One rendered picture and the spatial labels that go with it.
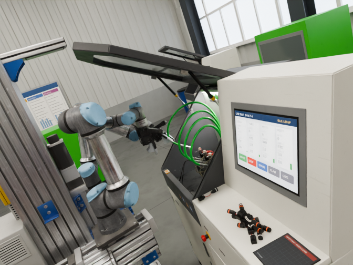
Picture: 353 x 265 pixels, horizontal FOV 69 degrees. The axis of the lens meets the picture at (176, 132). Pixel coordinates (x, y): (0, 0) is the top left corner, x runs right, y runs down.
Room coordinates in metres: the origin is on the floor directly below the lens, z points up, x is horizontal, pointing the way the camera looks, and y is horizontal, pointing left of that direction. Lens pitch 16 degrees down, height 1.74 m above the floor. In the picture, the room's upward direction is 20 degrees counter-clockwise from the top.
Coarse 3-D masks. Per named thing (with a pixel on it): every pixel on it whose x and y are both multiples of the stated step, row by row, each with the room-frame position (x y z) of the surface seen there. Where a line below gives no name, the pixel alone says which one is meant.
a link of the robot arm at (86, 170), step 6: (90, 162) 1.71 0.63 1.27; (78, 168) 1.68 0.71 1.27; (84, 168) 1.65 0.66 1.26; (90, 168) 1.65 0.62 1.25; (96, 168) 1.73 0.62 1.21; (84, 174) 1.62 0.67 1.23; (90, 174) 1.63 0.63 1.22; (96, 174) 1.66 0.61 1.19; (84, 180) 1.63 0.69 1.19; (90, 180) 1.62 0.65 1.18; (96, 180) 1.64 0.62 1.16; (90, 186) 1.62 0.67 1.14
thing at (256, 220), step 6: (240, 204) 1.04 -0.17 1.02; (228, 210) 1.03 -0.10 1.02; (240, 210) 0.97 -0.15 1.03; (234, 216) 1.00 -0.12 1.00; (240, 216) 0.96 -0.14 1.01; (246, 216) 0.95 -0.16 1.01; (252, 216) 0.95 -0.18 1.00; (246, 222) 0.92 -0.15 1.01; (252, 222) 0.90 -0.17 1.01; (258, 222) 0.88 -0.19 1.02; (252, 228) 0.88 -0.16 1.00; (258, 228) 0.85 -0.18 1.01; (264, 228) 0.86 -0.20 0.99; (270, 228) 0.85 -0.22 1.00; (252, 234) 0.87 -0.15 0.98; (258, 234) 0.84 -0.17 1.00; (252, 240) 0.82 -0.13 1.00
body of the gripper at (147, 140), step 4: (140, 128) 1.58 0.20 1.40; (144, 128) 1.57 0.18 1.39; (140, 132) 1.58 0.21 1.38; (144, 132) 1.59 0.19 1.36; (148, 132) 1.59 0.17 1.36; (140, 136) 1.60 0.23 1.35; (144, 136) 1.58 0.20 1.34; (148, 136) 1.57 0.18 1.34; (152, 136) 1.58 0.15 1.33; (144, 140) 1.57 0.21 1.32; (148, 140) 1.58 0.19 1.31; (144, 144) 1.56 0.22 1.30; (148, 144) 1.57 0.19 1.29
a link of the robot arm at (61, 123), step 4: (64, 112) 1.17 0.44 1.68; (60, 116) 1.16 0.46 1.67; (108, 116) 1.50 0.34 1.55; (112, 116) 1.53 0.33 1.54; (116, 116) 1.52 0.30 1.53; (60, 120) 1.15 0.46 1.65; (108, 120) 1.46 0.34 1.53; (112, 120) 1.50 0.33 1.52; (116, 120) 1.51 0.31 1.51; (60, 124) 1.15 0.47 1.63; (64, 124) 1.14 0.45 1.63; (108, 124) 1.46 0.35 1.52; (112, 124) 1.49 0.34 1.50; (116, 124) 1.51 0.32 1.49; (60, 128) 1.17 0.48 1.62; (64, 128) 1.15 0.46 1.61; (108, 128) 1.54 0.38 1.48; (112, 128) 1.56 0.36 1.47; (68, 132) 1.16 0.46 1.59; (72, 132) 1.16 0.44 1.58
